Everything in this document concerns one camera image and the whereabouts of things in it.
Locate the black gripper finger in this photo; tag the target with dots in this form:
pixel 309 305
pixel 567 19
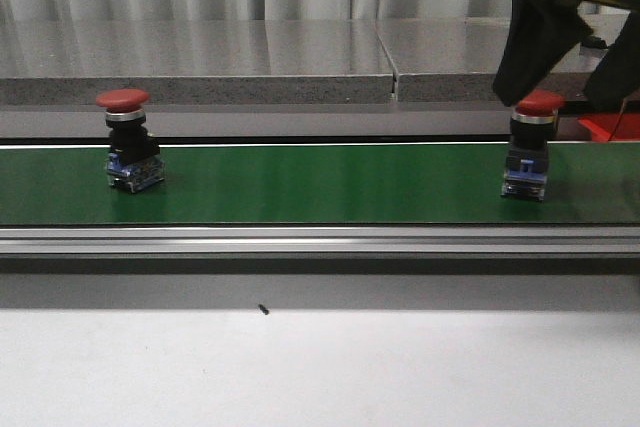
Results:
pixel 541 33
pixel 617 75

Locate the red mushroom push button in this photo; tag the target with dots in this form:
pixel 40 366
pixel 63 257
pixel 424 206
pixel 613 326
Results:
pixel 533 123
pixel 134 162

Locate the black connector plug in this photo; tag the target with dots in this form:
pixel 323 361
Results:
pixel 594 42

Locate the red plastic tray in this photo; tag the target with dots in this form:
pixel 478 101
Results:
pixel 605 127

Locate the grey stone slab right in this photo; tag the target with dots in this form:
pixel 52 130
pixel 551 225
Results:
pixel 456 59

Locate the grey stone slab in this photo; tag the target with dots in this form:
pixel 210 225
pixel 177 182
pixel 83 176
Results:
pixel 456 59
pixel 195 62

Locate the green conveyor belt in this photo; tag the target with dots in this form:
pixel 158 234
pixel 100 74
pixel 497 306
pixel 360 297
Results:
pixel 589 183

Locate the grey stone slab left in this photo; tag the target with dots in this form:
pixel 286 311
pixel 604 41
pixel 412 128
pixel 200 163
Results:
pixel 195 62

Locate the aluminium conveyor frame rail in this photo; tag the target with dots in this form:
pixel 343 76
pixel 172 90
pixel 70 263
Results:
pixel 324 242

